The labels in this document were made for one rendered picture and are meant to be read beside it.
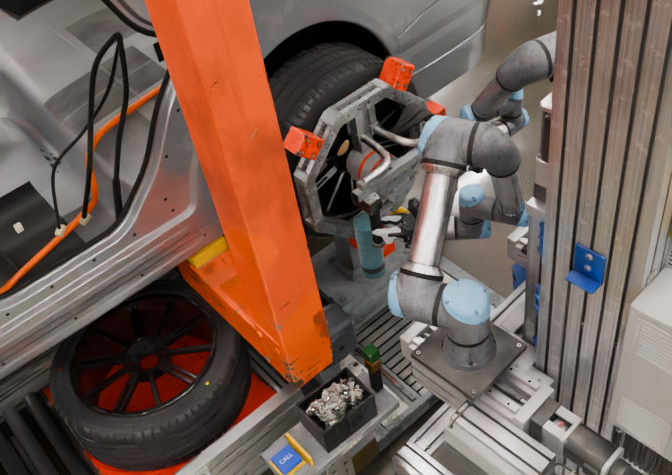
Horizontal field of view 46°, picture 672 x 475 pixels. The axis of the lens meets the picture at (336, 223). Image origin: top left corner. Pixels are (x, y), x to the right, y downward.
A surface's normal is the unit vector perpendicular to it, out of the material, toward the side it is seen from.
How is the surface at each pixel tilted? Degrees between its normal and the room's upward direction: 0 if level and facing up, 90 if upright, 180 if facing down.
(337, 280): 0
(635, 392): 90
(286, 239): 90
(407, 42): 90
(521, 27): 0
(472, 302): 7
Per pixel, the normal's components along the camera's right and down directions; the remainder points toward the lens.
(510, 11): -0.14, -0.70
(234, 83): 0.65, 0.47
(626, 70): -0.71, 0.56
